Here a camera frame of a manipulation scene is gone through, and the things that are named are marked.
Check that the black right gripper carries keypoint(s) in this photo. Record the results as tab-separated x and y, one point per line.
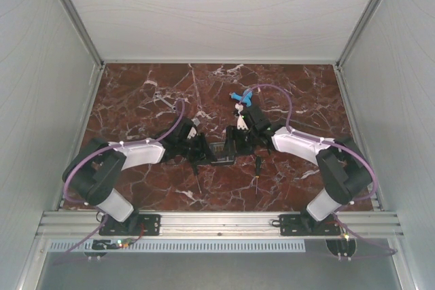
232	134

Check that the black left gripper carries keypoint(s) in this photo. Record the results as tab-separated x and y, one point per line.
203	153

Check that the clear plastic fuse box lid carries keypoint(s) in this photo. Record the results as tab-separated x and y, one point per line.
221	152

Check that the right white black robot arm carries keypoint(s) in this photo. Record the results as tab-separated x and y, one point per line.
344	170

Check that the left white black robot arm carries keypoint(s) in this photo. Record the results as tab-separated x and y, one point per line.
95	170

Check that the blue glue gun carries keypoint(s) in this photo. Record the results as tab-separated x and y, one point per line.
244	99

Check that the silver ratchet wrench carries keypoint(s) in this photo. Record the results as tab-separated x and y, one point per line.
158	96

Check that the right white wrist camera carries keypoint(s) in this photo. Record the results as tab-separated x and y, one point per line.
241	125

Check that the yellow black handle screwdriver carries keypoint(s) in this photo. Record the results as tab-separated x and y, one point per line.
258	164

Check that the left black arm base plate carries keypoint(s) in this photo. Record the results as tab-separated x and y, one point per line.
137	224

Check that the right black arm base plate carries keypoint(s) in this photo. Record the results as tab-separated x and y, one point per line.
305	225

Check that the aluminium front rail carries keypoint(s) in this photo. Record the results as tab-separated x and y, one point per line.
216	225

